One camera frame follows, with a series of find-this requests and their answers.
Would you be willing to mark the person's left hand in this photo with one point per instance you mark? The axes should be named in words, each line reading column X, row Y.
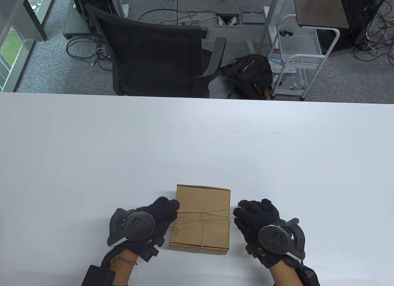
column 163, row 215

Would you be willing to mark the person's left forearm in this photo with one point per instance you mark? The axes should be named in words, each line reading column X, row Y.
column 124, row 269

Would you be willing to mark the silver metal desk leg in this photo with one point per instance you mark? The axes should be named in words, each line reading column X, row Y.
column 267, row 21

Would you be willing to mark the open floor socket box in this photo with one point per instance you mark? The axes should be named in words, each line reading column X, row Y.
column 228, row 20

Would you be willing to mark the small light blue item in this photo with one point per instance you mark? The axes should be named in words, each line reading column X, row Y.
column 275, row 61

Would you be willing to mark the brown cardboard box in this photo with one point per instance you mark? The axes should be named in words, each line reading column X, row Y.
column 190, row 199

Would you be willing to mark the person's right hand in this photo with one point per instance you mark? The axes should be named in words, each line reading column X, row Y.
column 255, row 215

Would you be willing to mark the black backpack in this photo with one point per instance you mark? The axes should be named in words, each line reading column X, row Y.
column 249, row 76

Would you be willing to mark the small black device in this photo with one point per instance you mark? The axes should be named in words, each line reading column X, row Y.
column 286, row 33

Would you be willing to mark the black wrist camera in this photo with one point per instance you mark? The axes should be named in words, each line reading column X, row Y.
column 254, row 252
column 149, row 252

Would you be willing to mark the person's right forearm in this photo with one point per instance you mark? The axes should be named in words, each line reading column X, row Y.
column 286, row 273

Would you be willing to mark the grey floor cover plate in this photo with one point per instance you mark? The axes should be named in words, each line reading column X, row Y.
column 252, row 18

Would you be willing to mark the dark brown side desk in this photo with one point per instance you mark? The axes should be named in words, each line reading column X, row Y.
column 320, row 8

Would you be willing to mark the window with grey frame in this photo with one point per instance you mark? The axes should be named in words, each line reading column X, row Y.
column 7, row 55

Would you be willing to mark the dark grey stand base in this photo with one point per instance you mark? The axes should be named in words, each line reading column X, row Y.
column 75, row 24

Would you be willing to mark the grey and white controller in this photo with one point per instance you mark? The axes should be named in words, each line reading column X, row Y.
column 277, row 239
column 138, row 226

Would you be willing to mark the black mesh office chair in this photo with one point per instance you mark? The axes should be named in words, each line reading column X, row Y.
column 154, row 58

